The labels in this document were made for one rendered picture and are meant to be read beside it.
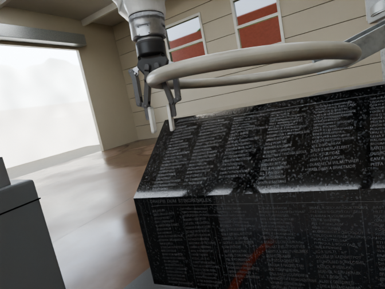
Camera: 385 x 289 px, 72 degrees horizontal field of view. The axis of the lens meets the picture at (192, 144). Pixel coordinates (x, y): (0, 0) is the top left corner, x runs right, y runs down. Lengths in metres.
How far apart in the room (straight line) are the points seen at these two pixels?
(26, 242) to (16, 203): 0.11
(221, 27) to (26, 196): 7.34
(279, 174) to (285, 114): 0.20
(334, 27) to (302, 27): 0.69
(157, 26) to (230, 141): 0.41
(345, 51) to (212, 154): 0.51
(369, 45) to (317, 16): 6.45
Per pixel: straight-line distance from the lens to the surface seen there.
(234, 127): 0.91
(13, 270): 0.88
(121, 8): 0.89
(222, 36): 7.83
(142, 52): 0.70
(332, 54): 0.52
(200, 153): 0.91
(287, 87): 7.22
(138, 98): 0.72
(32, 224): 0.88
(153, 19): 0.71
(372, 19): 1.84
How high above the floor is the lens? 0.92
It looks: 9 degrees down
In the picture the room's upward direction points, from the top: 11 degrees counter-clockwise
